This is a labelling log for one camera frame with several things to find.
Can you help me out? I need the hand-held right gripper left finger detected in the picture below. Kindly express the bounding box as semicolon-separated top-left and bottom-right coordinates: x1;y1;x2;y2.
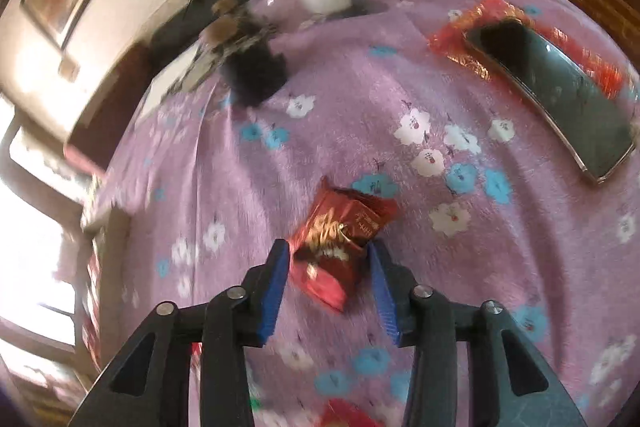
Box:
67;238;292;427

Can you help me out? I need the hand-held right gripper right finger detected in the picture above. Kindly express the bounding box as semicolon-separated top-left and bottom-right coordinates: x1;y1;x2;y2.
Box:
367;238;588;427

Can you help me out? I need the small dark red packet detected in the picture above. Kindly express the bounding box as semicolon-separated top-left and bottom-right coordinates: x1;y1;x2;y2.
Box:
289;175;400;314

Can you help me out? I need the red snack packet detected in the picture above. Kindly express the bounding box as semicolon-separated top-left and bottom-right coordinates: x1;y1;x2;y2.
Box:
320;399;386;427

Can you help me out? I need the purple floral tablecloth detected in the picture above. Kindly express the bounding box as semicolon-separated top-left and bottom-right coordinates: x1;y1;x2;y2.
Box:
80;0;640;427

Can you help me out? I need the black canister with wooden lid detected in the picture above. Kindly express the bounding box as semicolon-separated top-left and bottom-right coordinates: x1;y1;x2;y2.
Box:
200;14;288;108

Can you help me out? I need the brown upholstered chair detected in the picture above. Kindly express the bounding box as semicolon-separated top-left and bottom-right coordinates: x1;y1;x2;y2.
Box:
65;42;156;172

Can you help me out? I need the black smartphone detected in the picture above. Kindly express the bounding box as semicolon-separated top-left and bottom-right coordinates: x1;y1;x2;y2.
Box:
462;18;636;185

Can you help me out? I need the shiny red foil packet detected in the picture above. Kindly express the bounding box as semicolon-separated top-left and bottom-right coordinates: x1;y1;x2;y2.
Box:
427;0;626;100

